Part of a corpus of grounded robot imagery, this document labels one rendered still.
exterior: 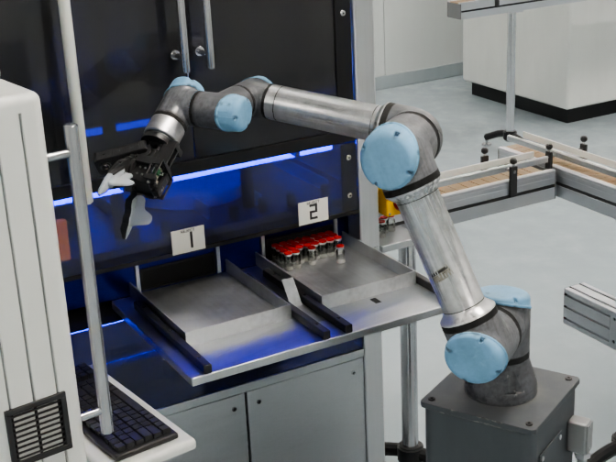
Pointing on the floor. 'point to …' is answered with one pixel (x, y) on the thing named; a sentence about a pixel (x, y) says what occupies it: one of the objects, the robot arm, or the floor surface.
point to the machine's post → (368, 223)
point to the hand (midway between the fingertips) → (107, 217)
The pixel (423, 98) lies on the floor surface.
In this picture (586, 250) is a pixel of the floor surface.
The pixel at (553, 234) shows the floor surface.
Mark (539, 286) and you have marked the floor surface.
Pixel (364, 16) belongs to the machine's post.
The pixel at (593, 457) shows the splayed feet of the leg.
